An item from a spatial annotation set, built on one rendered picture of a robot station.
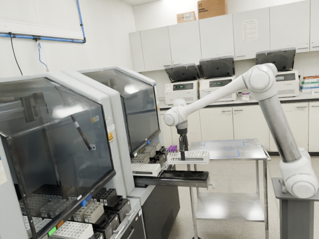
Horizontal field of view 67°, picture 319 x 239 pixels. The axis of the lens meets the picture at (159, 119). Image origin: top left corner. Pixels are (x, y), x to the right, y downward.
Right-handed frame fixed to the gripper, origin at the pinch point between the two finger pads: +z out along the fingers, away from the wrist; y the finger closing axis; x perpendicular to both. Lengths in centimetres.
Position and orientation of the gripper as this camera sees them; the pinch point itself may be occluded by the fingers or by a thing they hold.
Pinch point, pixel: (184, 154)
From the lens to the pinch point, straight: 178.9
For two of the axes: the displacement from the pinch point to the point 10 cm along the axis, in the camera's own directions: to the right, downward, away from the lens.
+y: 3.3, -2.5, 9.1
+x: -9.4, 0.4, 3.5
